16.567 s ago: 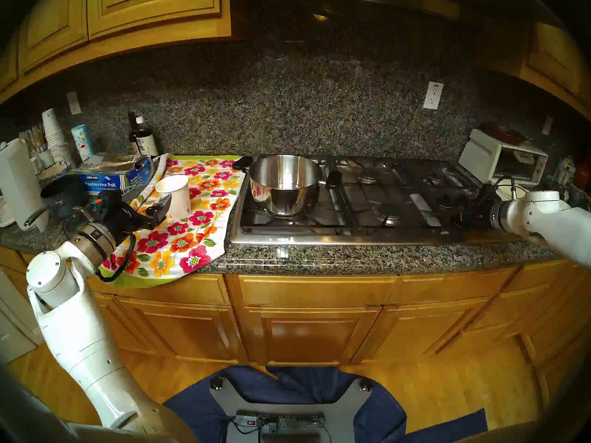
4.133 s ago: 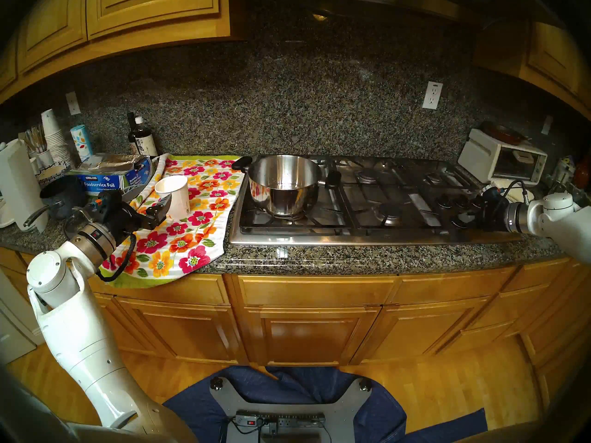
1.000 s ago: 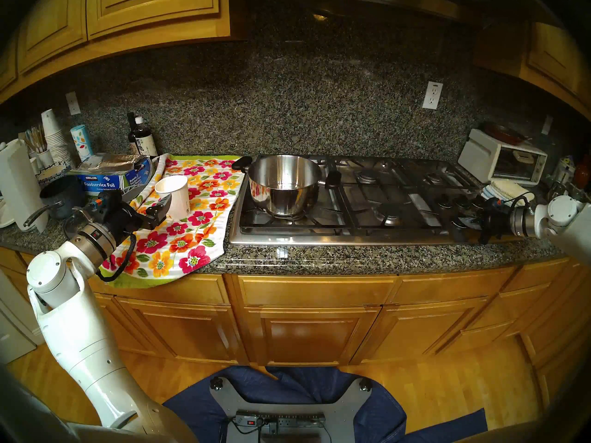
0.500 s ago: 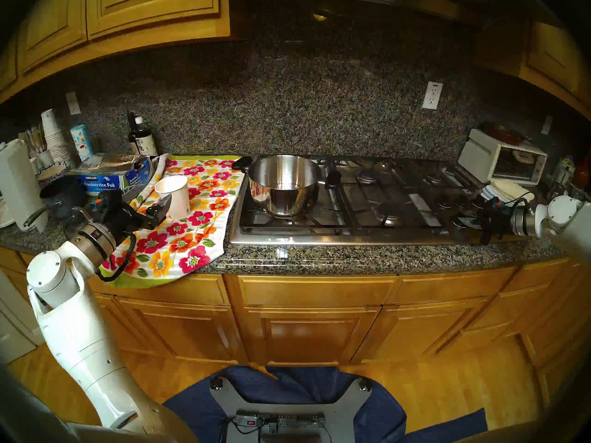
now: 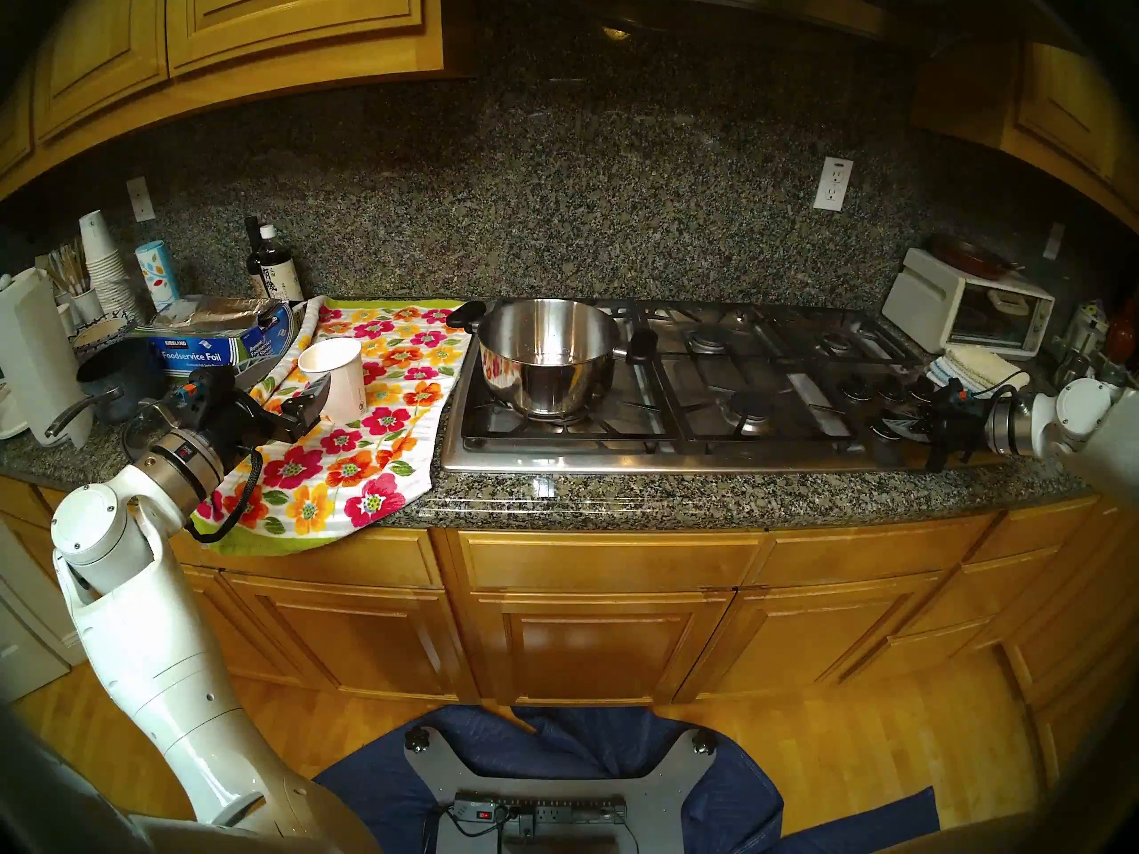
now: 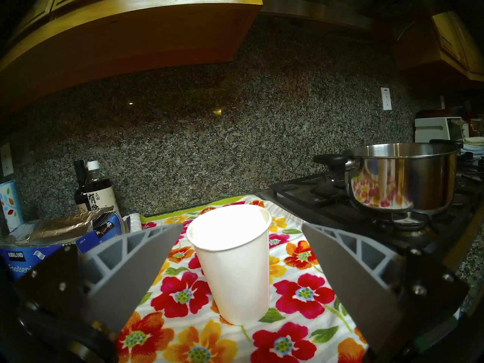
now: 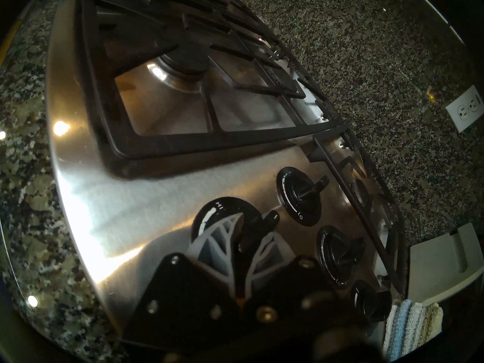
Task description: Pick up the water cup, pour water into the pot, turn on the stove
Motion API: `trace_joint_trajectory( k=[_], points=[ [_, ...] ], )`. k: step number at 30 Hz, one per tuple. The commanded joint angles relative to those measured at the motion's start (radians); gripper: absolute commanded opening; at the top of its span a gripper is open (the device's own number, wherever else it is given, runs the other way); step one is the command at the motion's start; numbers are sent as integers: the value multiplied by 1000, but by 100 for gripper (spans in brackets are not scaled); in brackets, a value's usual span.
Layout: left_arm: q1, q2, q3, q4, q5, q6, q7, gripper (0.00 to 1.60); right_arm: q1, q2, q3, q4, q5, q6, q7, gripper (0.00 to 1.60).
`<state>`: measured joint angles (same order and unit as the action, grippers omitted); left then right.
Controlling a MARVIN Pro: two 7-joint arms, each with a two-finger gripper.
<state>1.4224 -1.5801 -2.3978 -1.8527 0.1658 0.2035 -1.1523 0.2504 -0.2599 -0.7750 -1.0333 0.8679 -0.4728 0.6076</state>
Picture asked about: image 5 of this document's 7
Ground stainless steel gas cooktop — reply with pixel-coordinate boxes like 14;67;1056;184
442;298;1006;477

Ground round glass pot lid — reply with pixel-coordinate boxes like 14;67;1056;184
123;403;179;462

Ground floral printed cloth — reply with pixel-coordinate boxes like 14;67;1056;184
190;296;473;557

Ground stainless steel pot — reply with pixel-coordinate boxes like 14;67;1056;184
448;297;661;420

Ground blue Kirkland foil box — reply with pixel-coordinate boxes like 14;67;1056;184
129;301;299;377

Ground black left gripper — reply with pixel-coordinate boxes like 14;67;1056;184
203;375;333;472

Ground wide black cast iron grate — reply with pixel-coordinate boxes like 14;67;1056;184
654;302;860;441
463;301;686;444

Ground patterned shallow bowl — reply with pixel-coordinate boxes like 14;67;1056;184
69;314;137;355

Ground tall white container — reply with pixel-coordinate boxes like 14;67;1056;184
0;267;96;448

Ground wooden wall cabinet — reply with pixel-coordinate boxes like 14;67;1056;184
0;0;446;199
912;38;1139;230

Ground white patterned ceramic jar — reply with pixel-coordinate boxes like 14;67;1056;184
1063;301;1111;364

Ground wooden base cabinets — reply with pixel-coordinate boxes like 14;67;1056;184
0;474;1139;773

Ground red brown vase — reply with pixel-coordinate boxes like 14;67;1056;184
1106;296;1139;364

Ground narrow black cast iron grate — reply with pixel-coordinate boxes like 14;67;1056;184
819;314;926;373

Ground white paper cup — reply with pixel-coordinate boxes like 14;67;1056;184
298;336;368;423

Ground dark blue cloth cover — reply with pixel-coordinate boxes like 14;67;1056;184
313;703;941;854

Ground soy sauce bottle white cap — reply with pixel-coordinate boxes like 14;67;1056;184
258;223;304;302

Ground stack of white paper cups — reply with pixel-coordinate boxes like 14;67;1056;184
78;208;140;319

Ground striped blue yellow dish towel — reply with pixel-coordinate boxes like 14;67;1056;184
925;345;1031;392

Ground black power strip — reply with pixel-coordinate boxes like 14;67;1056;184
452;790;628;826

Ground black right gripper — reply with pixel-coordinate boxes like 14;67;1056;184
881;379;990;472

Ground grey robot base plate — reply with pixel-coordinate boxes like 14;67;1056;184
405;726;717;854

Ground white kitchen appliance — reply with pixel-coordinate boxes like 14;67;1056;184
883;247;1056;359

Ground dark red plate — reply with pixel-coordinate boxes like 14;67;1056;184
930;234;1024;279

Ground colourful patterned paper cup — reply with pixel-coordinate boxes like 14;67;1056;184
134;239;180;310

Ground white appliance door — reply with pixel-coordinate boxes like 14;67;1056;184
0;519;85;702

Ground metal measuring cups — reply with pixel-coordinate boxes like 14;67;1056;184
1054;350;1127;386

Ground black saucepan with handle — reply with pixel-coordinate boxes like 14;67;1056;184
44;338;170;439

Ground wooden chopsticks bundle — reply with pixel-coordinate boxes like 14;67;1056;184
47;238;93;294

